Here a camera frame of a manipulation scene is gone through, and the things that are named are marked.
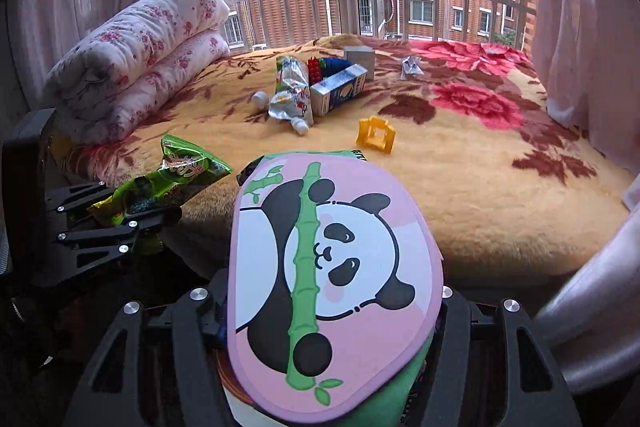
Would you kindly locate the silver green top pouch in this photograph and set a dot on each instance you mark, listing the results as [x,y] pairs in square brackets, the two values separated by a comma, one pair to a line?
[291,72]

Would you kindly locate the white cardboard box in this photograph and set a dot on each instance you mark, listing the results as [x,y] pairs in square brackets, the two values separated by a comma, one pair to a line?
[360,56]

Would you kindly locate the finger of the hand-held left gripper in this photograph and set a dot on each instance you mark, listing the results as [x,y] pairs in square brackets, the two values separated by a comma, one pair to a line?
[75,197]
[115,232]

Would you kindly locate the blue white drink carton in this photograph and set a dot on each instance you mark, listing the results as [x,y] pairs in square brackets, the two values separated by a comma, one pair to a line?
[340,91]

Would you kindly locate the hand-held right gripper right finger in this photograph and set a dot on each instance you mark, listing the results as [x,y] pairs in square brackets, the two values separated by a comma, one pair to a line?
[446,324]

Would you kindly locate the yellow floral plush blanket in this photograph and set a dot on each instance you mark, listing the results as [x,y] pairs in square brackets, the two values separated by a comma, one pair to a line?
[475,157]

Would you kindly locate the crumpled silver foil wrapper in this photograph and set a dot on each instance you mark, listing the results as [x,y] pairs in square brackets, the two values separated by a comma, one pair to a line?
[413,67]

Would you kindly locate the crumpled silver spout pouch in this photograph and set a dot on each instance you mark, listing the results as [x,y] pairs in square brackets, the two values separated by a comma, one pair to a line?
[291,108]

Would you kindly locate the folded floral quilt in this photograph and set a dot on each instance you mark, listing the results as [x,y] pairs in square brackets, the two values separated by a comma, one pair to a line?
[135,57]

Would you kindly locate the pink panda print packet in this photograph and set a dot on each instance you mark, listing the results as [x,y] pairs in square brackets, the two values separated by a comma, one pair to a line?
[330,287]

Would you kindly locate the green snack packet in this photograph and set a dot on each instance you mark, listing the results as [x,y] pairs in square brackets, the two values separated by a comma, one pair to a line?
[172,179]

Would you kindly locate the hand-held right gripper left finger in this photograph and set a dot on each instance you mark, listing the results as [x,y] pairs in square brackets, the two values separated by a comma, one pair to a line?
[218,331]

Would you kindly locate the yellow plastic toy frame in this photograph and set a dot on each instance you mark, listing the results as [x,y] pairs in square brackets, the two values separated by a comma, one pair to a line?
[376,136]

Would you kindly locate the orange plastic bin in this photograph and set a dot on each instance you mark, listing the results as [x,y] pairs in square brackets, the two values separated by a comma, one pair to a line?
[227,379]

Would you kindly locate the colourful toy blocks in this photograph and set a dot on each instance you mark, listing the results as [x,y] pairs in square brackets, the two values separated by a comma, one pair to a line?
[327,67]

